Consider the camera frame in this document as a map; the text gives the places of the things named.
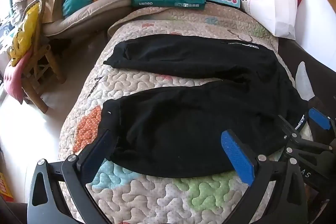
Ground white paper bag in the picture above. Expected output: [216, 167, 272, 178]
[220, 0, 303, 40]

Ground black pants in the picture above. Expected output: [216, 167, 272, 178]
[103, 34, 309, 179]

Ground pink cushion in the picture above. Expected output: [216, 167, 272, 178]
[3, 46, 33, 104]

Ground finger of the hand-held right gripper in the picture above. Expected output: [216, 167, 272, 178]
[309, 108, 336, 135]
[278, 115, 302, 141]

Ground yellow pillow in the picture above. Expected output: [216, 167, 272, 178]
[8, 0, 43, 67]

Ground beige seat cushion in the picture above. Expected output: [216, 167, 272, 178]
[43, 0, 132, 37]

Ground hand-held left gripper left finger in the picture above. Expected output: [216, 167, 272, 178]
[26, 130, 118, 224]

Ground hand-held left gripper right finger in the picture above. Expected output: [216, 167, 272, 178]
[221, 130, 308, 224]

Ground wooden chair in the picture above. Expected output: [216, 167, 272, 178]
[22, 38, 67, 113]

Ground red and yellow box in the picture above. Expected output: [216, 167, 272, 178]
[0, 173, 15, 202]

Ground teal cloth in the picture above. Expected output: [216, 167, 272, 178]
[62, 0, 109, 18]

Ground pastel quilted blanket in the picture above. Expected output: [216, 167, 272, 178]
[58, 7, 314, 224]

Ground dark brown sofa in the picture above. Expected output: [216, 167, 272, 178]
[278, 39, 336, 109]

